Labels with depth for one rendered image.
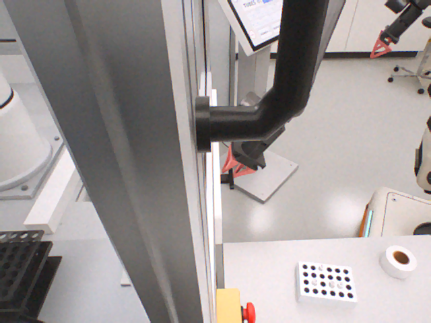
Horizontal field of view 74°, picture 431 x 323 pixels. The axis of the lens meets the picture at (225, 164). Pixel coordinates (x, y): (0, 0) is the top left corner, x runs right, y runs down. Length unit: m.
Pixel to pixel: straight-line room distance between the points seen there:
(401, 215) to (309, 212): 0.52
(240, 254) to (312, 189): 1.33
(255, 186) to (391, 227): 0.83
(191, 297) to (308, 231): 1.67
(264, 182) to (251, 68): 0.77
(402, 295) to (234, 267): 0.40
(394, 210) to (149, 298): 1.61
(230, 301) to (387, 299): 0.40
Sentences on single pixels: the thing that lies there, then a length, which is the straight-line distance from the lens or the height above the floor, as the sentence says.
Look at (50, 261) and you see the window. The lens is 0.20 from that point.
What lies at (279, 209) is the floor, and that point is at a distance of 1.89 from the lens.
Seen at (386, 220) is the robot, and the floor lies 0.28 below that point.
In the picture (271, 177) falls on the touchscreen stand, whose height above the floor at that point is 0.03.
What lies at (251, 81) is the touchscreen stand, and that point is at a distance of 1.67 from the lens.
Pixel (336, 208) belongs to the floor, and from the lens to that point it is 2.00.
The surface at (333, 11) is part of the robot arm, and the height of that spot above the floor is 1.27.
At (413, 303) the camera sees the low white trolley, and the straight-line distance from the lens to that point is 0.86.
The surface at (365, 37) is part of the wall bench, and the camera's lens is 4.11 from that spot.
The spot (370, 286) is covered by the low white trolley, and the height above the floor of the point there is 0.76.
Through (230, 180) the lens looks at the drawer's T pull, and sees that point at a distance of 0.75.
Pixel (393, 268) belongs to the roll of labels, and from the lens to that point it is 0.84.
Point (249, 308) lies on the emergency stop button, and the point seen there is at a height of 0.90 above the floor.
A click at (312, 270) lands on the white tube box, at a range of 0.76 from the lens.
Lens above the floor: 1.44
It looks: 42 degrees down
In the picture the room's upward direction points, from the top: straight up
